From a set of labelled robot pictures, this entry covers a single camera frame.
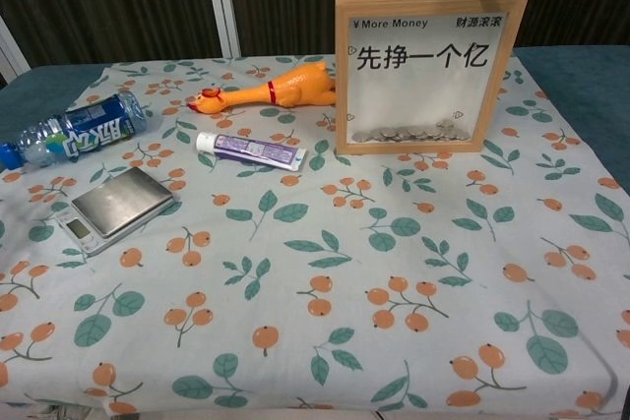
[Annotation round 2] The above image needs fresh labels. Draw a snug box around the white partition post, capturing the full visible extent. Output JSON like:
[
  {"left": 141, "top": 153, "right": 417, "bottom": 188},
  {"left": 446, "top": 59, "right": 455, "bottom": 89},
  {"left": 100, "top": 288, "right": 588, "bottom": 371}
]
[
  {"left": 0, "top": 14, "right": 32, "bottom": 88},
  {"left": 200, "top": 0, "right": 243, "bottom": 59}
]

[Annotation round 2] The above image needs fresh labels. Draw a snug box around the wooden frame coin bank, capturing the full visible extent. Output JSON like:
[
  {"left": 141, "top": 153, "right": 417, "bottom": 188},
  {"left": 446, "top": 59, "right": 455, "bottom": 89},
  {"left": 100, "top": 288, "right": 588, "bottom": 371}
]
[{"left": 334, "top": 0, "right": 529, "bottom": 156}]

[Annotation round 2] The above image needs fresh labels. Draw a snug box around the pile of silver coins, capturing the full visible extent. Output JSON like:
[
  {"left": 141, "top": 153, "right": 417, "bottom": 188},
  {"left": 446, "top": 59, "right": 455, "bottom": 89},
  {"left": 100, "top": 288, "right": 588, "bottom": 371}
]
[{"left": 352, "top": 117, "right": 470, "bottom": 144}]

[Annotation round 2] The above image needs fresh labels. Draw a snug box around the orange rubber chicken toy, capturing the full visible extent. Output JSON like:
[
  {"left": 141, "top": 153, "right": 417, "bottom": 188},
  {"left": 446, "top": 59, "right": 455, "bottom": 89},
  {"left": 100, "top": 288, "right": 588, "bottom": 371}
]
[{"left": 186, "top": 60, "right": 338, "bottom": 116}]

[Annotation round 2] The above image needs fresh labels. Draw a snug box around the blue label plastic bottle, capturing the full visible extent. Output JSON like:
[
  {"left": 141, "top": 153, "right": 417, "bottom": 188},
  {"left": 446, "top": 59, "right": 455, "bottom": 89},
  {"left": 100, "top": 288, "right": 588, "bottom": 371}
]
[{"left": 0, "top": 90, "right": 149, "bottom": 173}]

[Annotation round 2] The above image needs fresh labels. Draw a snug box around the purple white toothpaste tube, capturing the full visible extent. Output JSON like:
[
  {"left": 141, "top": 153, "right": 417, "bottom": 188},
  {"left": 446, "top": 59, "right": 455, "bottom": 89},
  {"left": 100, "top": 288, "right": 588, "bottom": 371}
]
[{"left": 195, "top": 131, "right": 308, "bottom": 173}]

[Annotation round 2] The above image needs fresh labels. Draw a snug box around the silver digital pocket scale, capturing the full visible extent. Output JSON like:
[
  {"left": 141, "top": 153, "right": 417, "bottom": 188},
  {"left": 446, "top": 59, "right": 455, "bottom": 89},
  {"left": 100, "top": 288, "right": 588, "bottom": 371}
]
[{"left": 52, "top": 166, "right": 181, "bottom": 258}]

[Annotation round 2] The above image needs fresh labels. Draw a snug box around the floral orange fruit tablecloth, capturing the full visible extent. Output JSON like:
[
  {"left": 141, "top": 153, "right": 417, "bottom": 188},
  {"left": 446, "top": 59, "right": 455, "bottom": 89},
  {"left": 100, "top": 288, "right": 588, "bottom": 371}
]
[{"left": 0, "top": 53, "right": 630, "bottom": 417}]

